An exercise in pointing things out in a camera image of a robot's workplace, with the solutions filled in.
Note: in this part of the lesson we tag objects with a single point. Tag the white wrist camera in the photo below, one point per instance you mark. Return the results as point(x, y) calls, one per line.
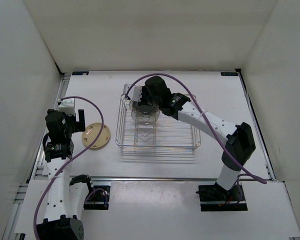
point(67, 106)
point(132, 93)

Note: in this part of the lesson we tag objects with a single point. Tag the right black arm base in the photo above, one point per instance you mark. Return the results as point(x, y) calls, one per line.
point(214, 199)

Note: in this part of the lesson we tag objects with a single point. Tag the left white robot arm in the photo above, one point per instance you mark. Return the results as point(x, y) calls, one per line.
point(65, 196)

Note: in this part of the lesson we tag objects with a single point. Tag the chrome wire dish rack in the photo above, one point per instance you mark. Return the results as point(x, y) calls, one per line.
point(166, 134)

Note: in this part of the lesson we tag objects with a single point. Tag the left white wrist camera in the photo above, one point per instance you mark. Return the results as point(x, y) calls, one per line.
point(67, 106)

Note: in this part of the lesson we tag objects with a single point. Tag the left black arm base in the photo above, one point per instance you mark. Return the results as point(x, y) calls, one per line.
point(98, 195)

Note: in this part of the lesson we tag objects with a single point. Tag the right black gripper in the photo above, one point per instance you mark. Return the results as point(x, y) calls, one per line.
point(144, 90)

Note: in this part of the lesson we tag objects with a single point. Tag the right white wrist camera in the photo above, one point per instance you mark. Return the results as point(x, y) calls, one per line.
point(132, 93)

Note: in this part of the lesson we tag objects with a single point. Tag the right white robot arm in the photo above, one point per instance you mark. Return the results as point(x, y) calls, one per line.
point(236, 141)

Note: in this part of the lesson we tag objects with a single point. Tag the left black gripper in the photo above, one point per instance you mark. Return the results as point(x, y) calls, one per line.
point(79, 126)

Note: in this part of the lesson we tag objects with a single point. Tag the cream patterned round plate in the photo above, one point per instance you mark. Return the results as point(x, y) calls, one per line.
point(91, 132)

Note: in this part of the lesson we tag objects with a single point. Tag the clear glass plate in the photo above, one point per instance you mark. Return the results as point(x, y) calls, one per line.
point(141, 110)
point(145, 119)

